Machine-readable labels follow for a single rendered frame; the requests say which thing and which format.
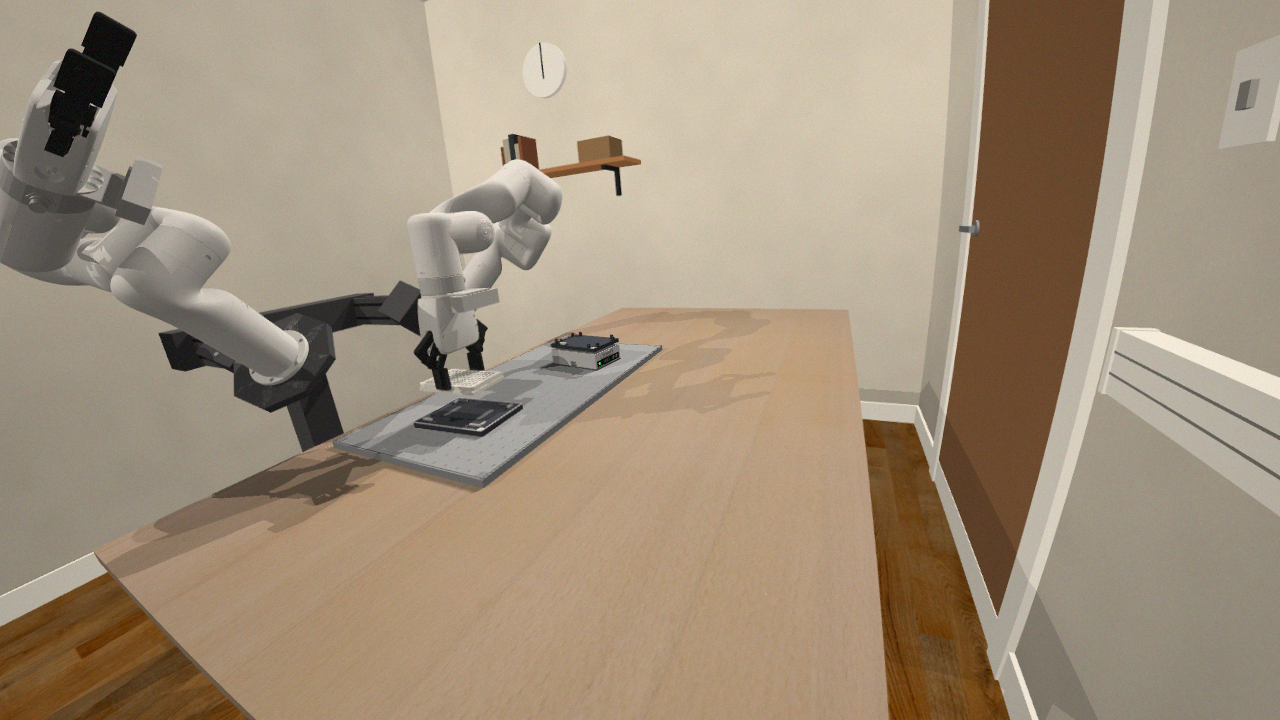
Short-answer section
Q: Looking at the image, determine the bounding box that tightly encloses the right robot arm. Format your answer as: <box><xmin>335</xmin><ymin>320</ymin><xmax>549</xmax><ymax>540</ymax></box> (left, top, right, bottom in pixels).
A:
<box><xmin>0</xmin><ymin>138</ymin><xmax>308</xmax><ymax>386</ymax></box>

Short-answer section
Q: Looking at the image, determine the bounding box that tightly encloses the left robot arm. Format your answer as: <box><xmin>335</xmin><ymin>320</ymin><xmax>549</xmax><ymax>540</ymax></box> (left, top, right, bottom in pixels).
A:
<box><xmin>407</xmin><ymin>159</ymin><xmax>563</xmax><ymax>313</ymax></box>

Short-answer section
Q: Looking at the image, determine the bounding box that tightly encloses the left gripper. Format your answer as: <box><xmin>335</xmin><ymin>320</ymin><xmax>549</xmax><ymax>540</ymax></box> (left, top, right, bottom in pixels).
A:
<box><xmin>413</xmin><ymin>293</ymin><xmax>486</xmax><ymax>391</ymax></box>

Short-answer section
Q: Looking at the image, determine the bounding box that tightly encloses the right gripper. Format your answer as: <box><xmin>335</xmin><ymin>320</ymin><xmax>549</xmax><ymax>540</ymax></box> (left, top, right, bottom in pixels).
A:
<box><xmin>3</xmin><ymin>12</ymin><xmax>137</xmax><ymax>196</ymax></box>

